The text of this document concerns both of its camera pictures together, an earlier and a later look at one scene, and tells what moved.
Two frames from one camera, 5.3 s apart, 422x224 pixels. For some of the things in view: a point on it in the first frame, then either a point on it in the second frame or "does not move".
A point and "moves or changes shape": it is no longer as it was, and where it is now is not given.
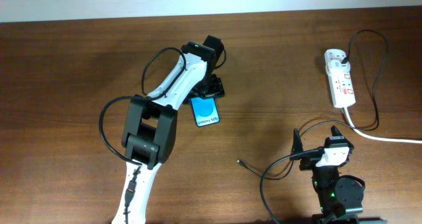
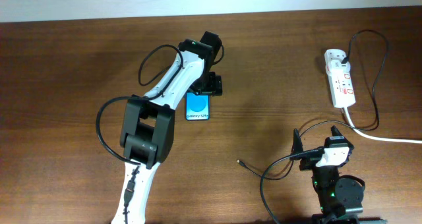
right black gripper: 310,163 does not move
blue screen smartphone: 206,111 moves or changes shape
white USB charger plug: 337,67 does not move
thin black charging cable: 307,127 does not move
